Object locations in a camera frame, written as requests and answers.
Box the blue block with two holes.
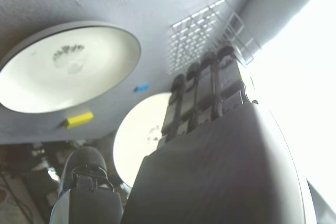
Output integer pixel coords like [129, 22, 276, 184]
[133, 83, 150, 93]

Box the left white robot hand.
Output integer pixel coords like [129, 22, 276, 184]
[49, 45, 308, 224]

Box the silver wire dish rack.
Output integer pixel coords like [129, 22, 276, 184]
[167, 0, 263, 75]

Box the yellow block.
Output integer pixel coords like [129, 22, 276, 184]
[62, 112, 95, 130]

